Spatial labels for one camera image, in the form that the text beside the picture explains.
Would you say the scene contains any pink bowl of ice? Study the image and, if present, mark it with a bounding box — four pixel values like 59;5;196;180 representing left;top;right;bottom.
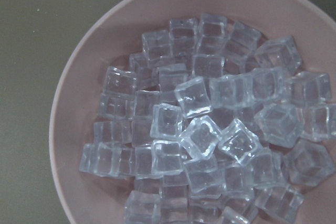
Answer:
49;0;335;223

